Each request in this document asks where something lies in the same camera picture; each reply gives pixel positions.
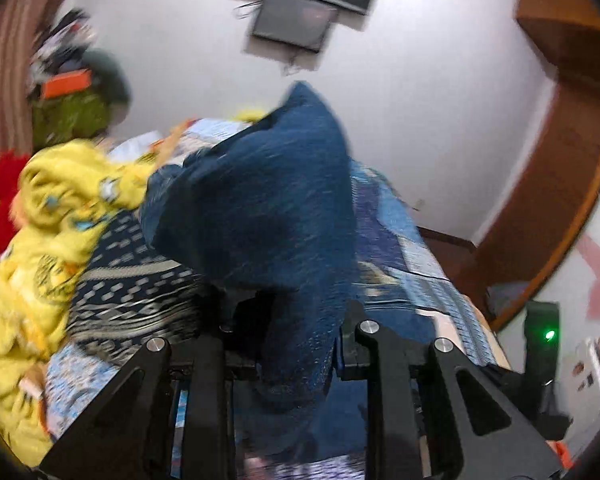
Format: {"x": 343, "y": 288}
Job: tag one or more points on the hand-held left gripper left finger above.
{"x": 210, "y": 385}

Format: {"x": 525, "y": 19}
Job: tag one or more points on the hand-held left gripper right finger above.
{"x": 385, "y": 385}

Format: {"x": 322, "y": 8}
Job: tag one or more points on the blue denim jacket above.
{"x": 260, "y": 210}

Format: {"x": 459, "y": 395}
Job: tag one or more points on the pile of clothes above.
{"x": 60, "y": 40}

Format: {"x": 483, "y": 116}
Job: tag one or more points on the small photo stickers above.
{"x": 597, "y": 360}

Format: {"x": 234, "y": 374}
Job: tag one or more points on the blue patchwork quilt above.
{"x": 420, "y": 280}

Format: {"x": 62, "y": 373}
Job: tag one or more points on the dark blue patterned cloth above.
{"x": 125, "y": 280}

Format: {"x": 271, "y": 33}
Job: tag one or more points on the brown wooden door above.
{"x": 545, "y": 200}

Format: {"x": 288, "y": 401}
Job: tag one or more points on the yellow printed blanket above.
{"x": 40, "y": 260}

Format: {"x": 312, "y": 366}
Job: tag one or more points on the yellow plush toy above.
{"x": 250, "y": 113}

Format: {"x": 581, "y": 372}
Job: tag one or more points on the red plush toy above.
{"x": 0, "y": 195}

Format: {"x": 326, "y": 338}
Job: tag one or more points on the green patterned cloth cover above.
{"x": 70, "y": 116}

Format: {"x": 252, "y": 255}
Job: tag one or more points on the dark grey pillow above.
{"x": 111, "y": 80}

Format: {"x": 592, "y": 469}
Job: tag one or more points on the wooden overhead cabinet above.
{"x": 560, "y": 25}

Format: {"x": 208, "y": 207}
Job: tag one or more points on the orange box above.
{"x": 65, "y": 85}

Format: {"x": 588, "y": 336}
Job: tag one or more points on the striped red curtain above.
{"x": 5, "y": 85}

